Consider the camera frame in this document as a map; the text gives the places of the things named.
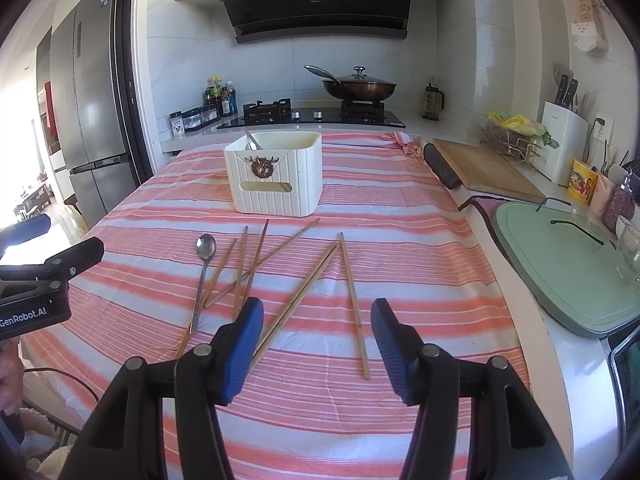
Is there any wok with glass lid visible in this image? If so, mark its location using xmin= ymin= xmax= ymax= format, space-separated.
xmin=305 ymin=65 xmax=397 ymax=103

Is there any black gas stove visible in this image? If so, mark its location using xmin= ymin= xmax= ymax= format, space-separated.
xmin=218 ymin=99 xmax=406 ymax=129

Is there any wooden chopstick three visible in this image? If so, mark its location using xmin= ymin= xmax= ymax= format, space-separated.
xmin=204 ymin=219 xmax=320 ymax=309

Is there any yellow snack packet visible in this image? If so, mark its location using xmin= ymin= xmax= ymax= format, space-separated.
xmin=567 ymin=159 xmax=598 ymax=204

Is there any cream utensil holder box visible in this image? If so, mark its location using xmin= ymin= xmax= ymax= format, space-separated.
xmin=224 ymin=130 xmax=323 ymax=218

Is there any white spice shaker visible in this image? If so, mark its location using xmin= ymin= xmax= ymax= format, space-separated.
xmin=169 ymin=112 xmax=186 ymax=139

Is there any grey refrigerator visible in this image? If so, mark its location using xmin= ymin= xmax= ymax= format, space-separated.
xmin=49 ymin=0 xmax=140 ymax=226

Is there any black range hood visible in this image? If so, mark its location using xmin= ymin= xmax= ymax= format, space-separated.
xmin=218 ymin=0 xmax=411 ymax=44

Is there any wooden chopstick one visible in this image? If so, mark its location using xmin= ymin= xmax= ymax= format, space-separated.
xmin=175 ymin=238 xmax=238 ymax=359

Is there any wire basket with bags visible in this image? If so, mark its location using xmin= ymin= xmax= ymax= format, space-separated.
xmin=480 ymin=112 xmax=560 ymax=165

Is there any person's left hand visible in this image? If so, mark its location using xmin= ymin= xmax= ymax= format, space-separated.
xmin=0 ymin=338 xmax=24 ymax=415

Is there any wooden chopstick four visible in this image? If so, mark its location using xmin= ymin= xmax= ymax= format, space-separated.
xmin=242 ymin=219 xmax=269 ymax=306

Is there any white knife block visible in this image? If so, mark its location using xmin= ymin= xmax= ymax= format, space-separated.
xmin=534 ymin=67 xmax=588 ymax=188

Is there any wooden chopstick two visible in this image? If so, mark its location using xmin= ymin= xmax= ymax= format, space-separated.
xmin=232 ymin=226 xmax=248 ymax=320

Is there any wooden chopstick five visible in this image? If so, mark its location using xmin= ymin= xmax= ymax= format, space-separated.
xmin=248 ymin=242 xmax=338 ymax=373

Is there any spice jar rack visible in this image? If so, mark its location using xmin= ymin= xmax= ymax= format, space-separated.
xmin=182 ymin=104 xmax=219 ymax=132

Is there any small steel spoon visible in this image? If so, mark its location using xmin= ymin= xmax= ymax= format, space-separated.
xmin=189 ymin=233 xmax=217 ymax=335

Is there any sauce bottles group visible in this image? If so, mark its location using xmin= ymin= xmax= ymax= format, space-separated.
xmin=204 ymin=76 xmax=238 ymax=118

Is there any hanging wall pouch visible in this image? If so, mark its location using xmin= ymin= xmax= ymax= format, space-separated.
xmin=570 ymin=0 xmax=608 ymax=52

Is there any wooden cutting board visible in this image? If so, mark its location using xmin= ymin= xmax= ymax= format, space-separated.
xmin=423 ymin=139 xmax=544 ymax=203

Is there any wooden chopstick seven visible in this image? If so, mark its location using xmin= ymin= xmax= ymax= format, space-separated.
xmin=338 ymin=232 xmax=371 ymax=380

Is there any large steel spoon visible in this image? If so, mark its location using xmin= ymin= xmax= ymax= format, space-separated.
xmin=243 ymin=128 xmax=262 ymax=151

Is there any pink striped tablecloth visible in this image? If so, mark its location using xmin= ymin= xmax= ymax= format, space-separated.
xmin=22 ymin=132 xmax=527 ymax=479

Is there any dark glass kettle jar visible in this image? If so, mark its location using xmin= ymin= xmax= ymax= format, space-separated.
xmin=422 ymin=78 xmax=445 ymax=122

